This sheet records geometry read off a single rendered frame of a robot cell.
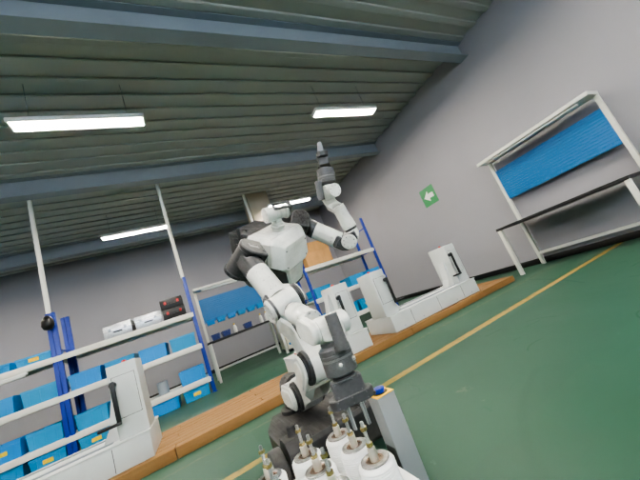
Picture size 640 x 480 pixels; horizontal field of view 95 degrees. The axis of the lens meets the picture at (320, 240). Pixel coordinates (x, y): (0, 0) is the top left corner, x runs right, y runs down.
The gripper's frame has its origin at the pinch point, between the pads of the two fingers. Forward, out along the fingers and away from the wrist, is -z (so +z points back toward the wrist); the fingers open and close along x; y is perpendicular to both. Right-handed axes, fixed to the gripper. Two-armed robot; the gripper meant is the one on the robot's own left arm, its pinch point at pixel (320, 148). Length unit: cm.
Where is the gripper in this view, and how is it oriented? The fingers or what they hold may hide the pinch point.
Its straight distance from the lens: 155.1
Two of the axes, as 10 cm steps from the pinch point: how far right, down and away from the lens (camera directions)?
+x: 0.2, -0.1, -10.0
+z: 2.1, 9.8, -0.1
